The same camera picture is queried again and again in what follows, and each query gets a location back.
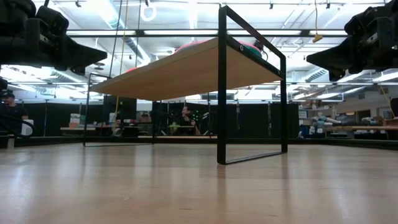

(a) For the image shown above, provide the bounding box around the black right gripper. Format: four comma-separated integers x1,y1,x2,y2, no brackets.
306,12,398,82

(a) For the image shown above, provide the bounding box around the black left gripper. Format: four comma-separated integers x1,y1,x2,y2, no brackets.
0,17,108,76

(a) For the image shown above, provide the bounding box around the large clear pink plate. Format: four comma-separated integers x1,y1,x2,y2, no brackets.
174,38,263,58

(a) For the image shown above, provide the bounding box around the yellow pole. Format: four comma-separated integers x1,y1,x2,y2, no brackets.
113,95,121,133

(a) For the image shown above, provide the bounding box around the wooden workbench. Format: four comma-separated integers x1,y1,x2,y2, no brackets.
323,124,398,141

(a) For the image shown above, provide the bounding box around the white bin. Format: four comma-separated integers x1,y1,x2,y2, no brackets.
21,119,34,137

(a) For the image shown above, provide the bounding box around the person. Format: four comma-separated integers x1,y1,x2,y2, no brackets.
173,105,201,136
0,90,29,131

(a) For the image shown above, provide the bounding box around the black curtain partition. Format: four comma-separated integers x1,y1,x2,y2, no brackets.
0,102,300,138

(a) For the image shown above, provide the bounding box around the yellow hanging cord with plug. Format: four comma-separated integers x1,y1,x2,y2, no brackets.
312,0,323,44

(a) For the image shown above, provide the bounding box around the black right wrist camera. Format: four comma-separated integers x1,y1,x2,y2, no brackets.
344,6,376,35

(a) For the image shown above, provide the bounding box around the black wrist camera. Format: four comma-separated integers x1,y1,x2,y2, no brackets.
344,6,376,35
35,5,70,35

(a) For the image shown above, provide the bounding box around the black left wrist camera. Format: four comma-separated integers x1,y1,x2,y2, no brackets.
35,5,70,35

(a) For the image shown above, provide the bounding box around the black camera with cable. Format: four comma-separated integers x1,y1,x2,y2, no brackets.
253,40,269,62

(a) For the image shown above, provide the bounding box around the wooden shelf with black frame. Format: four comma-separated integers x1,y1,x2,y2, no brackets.
83,5,288,166

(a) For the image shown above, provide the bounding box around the black overhead frame bar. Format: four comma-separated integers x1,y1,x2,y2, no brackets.
67,28,348,39

